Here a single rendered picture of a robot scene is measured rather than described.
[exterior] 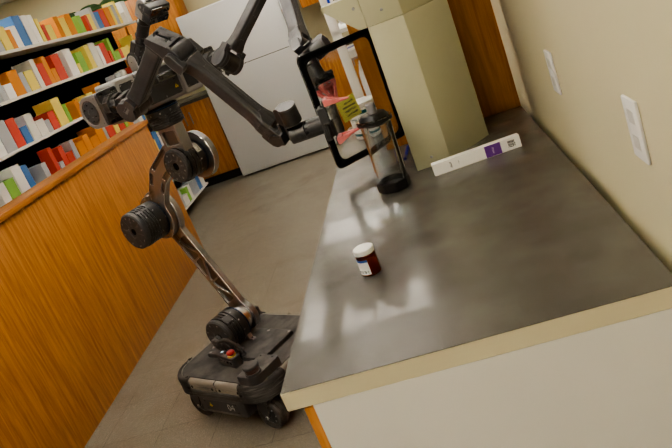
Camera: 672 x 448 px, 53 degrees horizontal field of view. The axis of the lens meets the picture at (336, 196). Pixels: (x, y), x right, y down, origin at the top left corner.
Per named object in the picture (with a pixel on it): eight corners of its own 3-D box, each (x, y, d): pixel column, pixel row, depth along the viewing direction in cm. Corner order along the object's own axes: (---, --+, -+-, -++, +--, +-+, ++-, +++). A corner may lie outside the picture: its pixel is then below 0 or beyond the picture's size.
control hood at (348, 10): (370, 18, 230) (360, -10, 228) (367, 27, 200) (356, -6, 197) (339, 30, 233) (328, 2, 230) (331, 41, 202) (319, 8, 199)
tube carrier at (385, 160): (413, 173, 208) (394, 108, 202) (407, 186, 199) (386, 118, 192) (381, 180, 212) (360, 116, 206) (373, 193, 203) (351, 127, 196)
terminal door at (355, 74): (407, 134, 241) (369, 25, 230) (339, 170, 229) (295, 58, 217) (406, 134, 242) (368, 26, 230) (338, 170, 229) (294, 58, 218)
